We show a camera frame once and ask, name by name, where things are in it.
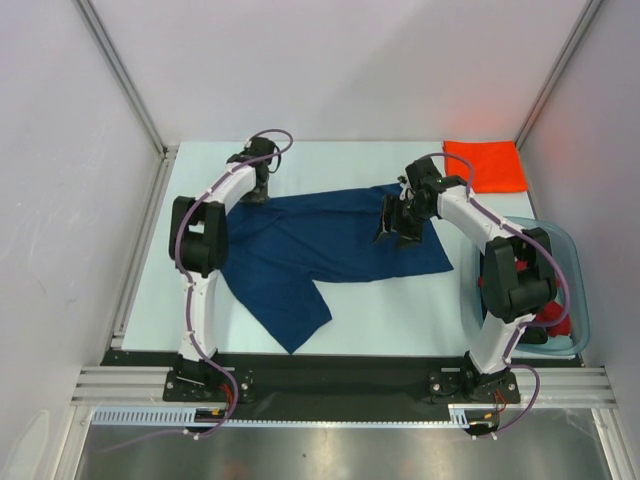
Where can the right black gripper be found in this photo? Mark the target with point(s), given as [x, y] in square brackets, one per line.
[397, 220]

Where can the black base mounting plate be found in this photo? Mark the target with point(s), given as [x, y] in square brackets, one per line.
[333, 388]

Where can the clear blue plastic bin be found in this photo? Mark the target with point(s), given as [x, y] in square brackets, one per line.
[565, 253]

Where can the white slotted cable duct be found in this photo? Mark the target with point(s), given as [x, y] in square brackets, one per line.
[202, 417]

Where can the aluminium rail front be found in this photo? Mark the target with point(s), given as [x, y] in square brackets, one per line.
[119, 385]

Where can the folded orange t shirt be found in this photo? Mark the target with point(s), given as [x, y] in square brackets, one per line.
[497, 167]

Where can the black t shirt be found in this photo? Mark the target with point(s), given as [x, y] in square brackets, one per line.
[534, 336]

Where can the right aluminium corner post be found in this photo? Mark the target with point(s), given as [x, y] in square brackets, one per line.
[577, 35]

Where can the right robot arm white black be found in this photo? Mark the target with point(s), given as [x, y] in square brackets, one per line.
[519, 274]

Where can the blue t shirt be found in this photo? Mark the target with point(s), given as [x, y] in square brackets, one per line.
[280, 250]

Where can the aluminium corner post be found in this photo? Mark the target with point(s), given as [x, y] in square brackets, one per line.
[108, 49]
[577, 35]

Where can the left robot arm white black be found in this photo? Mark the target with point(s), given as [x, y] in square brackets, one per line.
[199, 245]

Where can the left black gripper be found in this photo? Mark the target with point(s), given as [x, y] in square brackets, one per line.
[256, 198]

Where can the red t shirt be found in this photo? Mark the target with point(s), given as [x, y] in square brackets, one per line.
[546, 316]

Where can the left aluminium corner post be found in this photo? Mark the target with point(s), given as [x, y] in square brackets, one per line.
[108, 49]

